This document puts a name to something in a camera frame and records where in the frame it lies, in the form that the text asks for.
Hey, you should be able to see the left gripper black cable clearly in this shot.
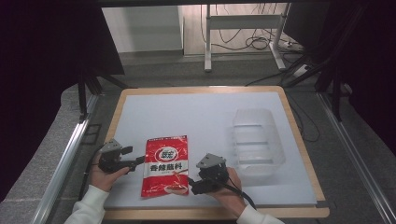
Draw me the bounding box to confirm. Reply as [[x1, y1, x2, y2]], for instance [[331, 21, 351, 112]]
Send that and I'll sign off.
[[78, 143, 107, 201]]

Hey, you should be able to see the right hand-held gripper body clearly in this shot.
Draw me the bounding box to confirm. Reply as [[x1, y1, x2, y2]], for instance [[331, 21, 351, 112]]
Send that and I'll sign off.
[[195, 152, 231, 189]]

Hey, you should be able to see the tangle of black floor cables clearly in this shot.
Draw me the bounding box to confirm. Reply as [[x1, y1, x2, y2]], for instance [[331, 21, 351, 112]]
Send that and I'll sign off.
[[200, 3, 300, 52]]

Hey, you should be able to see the person's left hand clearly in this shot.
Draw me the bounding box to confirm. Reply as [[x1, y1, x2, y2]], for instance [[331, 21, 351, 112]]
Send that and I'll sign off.
[[89, 151, 131, 193]]

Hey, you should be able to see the wooden table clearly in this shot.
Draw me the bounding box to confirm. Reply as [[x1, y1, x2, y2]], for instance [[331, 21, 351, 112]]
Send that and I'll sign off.
[[102, 85, 331, 221]]

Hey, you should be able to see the white cabinet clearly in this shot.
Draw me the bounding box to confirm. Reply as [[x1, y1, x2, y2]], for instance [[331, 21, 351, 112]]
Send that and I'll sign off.
[[101, 5, 185, 54]]

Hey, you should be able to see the black curtain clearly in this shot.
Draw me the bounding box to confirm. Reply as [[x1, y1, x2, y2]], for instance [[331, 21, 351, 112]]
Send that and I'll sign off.
[[0, 0, 126, 203], [283, 0, 396, 157]]

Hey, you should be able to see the red seasoning packet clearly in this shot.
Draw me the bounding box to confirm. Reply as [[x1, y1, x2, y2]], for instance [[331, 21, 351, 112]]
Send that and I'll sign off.
[[140, 134, 191, 199]]

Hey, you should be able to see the black stand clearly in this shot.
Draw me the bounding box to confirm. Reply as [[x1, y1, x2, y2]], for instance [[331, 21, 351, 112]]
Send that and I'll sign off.
[[281, 52, 347, 123], [76, 66, 130, 123]]

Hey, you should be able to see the clear plastic container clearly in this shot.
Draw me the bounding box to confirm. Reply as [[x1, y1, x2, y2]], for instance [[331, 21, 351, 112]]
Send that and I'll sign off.
[[231, 107, 287, 179]]

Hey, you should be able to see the white power strip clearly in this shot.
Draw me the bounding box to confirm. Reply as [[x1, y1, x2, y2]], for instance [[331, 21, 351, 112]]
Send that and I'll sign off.
[[291, 63, 313, 78]]

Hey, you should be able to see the white foam board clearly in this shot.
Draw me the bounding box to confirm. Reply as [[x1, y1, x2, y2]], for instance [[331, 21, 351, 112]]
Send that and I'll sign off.
[[104, 91, 318, 209]]

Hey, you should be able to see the aluminium rail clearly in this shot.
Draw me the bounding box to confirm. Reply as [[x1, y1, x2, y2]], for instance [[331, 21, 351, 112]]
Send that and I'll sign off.
[[30, 92, 101, 224], [317, 91, 396, 224]]

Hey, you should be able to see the thin black floor cable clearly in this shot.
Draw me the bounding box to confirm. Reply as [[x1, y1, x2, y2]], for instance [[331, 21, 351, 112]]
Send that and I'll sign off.
[[285, 91, 321, 144]]

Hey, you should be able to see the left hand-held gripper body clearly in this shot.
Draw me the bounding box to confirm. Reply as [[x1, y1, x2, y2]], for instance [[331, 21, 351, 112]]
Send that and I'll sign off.
[[97, 138, 129, 175]]

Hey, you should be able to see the person's right hand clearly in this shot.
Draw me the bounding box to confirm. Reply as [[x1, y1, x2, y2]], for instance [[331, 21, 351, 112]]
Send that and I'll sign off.
[[205, 166, 248, 217]]

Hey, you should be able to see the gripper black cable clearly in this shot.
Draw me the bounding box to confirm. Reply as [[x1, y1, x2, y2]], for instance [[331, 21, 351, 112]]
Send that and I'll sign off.
[[227, 176, 258, 210], [78, 143, 107, 201]]

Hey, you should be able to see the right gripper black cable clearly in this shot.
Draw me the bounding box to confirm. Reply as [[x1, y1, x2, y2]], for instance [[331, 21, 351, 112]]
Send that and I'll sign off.
[[227, 176, 258, 210]]

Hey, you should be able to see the white desk frame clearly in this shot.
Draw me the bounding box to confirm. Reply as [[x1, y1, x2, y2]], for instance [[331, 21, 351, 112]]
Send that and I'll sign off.
[[203, 2, 291, 73]]

